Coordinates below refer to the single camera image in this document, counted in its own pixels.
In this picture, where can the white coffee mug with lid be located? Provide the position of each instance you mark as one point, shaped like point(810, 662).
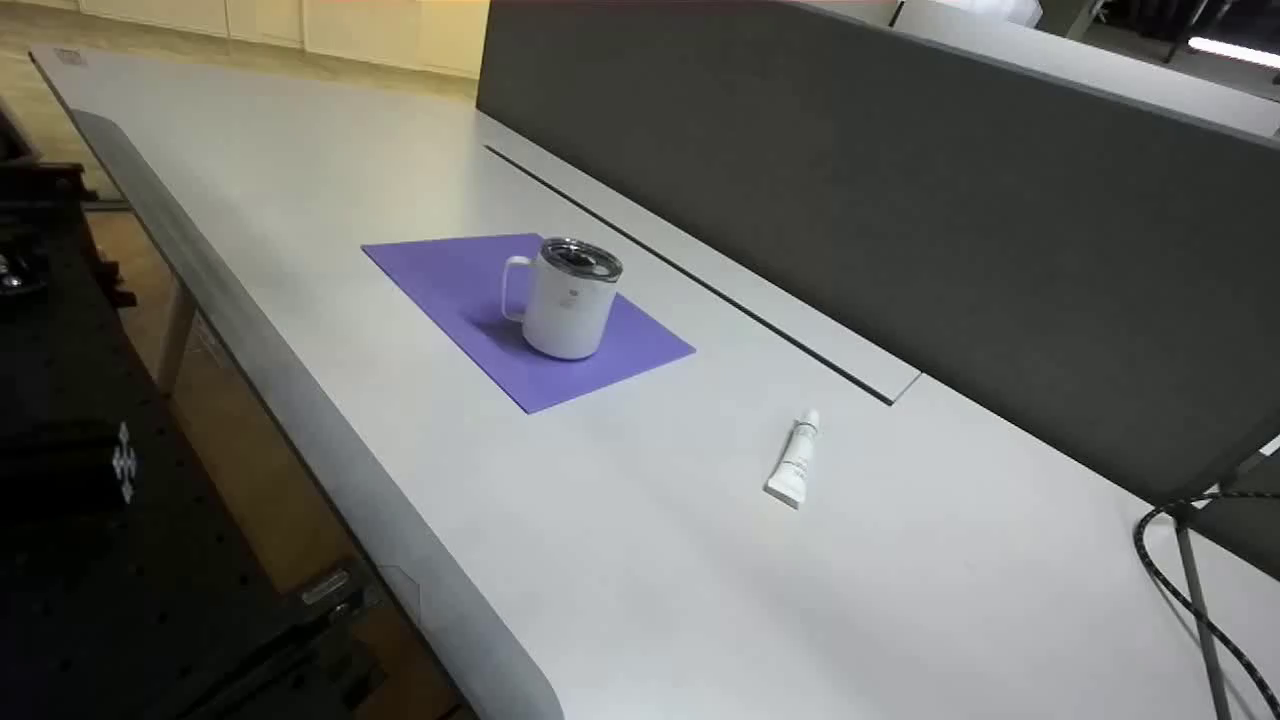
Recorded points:
point(564, 312)

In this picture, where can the small white tube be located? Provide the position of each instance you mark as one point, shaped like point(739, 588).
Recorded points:
point(795, 462)

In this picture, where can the purple rectangular mat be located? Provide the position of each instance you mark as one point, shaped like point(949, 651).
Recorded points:
point(442, 280)

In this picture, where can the dark grey desk partition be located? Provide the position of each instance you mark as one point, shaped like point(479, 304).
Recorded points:
point(934, 201)

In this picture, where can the light wooden cabinets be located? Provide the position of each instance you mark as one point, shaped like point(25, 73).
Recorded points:
point(332, 27)

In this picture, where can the grey desk leg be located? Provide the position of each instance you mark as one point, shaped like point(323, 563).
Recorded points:
point(179, 343)

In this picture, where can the small white fitting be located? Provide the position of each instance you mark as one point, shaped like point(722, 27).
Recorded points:
point(125, 462)

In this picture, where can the grey metal stand rod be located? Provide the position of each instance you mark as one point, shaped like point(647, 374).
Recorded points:
point(1203, 627)

